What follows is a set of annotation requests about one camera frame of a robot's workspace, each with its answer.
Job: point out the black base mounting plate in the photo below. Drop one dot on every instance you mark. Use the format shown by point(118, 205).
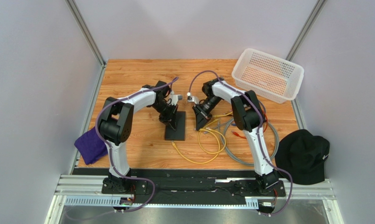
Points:
point(186, 186)

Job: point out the black network switch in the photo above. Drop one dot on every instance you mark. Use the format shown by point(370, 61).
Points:
point(177, 130)

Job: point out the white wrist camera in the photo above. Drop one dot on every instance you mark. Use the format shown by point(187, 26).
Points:
point(192, 99)
point(174, 99)

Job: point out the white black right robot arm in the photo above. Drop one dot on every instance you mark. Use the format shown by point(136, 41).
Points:
point(248, 117)

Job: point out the aluminium frame rail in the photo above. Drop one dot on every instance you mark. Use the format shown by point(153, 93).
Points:
point(78, 198)

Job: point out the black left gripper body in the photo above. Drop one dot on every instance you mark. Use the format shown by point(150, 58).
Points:
point(167, 112)

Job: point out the black bucket hat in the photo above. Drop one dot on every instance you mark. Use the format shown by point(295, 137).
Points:
point(303, 156)

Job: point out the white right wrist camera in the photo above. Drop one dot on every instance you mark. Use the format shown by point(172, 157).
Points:
point(192, 99)

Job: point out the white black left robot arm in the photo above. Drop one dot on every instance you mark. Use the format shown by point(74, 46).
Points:
point(114, 122)

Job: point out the purple cloth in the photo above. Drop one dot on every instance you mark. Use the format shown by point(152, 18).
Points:
point(91, 147)

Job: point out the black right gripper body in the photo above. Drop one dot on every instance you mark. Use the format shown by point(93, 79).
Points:
point(202, 109)

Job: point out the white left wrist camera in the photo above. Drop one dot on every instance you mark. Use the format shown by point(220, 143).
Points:
point(174, 99)

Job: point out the white perforated plastic basket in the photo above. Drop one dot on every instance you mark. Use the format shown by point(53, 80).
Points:
point(269, 76)

